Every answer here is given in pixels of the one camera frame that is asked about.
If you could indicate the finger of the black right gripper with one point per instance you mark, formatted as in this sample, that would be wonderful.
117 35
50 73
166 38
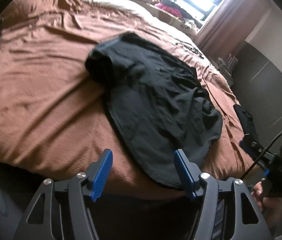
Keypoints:
246 121

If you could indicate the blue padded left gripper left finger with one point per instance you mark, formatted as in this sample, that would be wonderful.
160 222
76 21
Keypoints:
93 180

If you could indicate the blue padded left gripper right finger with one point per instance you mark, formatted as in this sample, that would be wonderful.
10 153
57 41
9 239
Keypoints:
191 177

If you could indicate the black pants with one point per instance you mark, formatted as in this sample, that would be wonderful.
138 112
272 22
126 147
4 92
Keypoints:
155 103

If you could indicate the person's right hand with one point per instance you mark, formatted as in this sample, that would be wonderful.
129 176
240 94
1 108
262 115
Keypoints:
271 207

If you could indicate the items on bedside shelf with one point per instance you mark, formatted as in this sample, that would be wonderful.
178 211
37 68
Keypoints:
226 65

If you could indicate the brown fleece bed blanket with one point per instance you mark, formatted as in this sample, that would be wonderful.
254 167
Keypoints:
51 119

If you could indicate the brown window curtain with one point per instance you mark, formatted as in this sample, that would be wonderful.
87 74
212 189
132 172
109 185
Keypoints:
230 25

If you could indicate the pink plush toy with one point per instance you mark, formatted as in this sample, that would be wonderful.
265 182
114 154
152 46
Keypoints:
170 10

